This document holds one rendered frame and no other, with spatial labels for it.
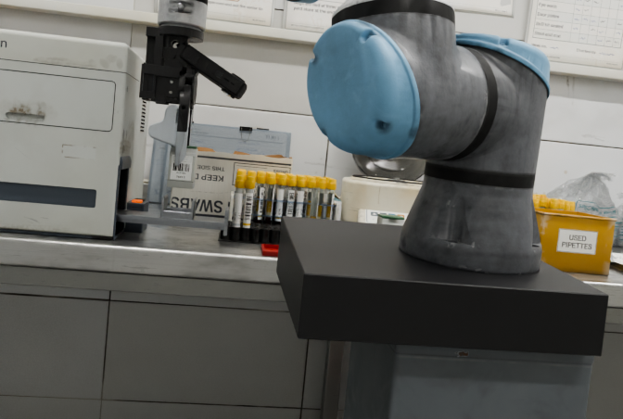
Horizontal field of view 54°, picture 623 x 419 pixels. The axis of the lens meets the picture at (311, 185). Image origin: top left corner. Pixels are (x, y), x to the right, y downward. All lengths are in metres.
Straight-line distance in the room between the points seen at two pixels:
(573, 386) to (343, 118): 0.34
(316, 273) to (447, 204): 0.17
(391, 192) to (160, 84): 0.54
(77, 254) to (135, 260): 0.08
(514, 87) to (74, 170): 0.64
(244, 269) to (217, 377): 0.80
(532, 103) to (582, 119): 1.21
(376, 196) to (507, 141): 0.67
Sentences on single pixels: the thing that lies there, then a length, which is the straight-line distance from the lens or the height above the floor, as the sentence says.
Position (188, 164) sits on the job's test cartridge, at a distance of 0.98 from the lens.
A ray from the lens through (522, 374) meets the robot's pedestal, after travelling 0.65.
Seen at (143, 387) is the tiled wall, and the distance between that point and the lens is 1.73.
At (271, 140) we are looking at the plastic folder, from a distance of 1.58.
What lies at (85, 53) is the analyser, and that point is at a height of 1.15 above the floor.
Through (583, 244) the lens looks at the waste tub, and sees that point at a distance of 1.17.
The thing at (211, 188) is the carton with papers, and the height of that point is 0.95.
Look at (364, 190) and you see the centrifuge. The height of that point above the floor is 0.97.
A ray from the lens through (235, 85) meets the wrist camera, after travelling 0.98.
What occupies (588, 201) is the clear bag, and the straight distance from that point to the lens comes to 1.66.
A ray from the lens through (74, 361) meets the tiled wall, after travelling 1.74.
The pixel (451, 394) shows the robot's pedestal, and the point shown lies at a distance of 0.63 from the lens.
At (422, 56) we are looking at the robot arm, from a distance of 0.54.
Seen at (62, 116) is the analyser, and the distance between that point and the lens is 0.99.
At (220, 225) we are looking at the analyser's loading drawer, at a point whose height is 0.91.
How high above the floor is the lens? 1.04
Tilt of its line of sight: 3 degrees down
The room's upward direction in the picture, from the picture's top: 6 degrees clockwise
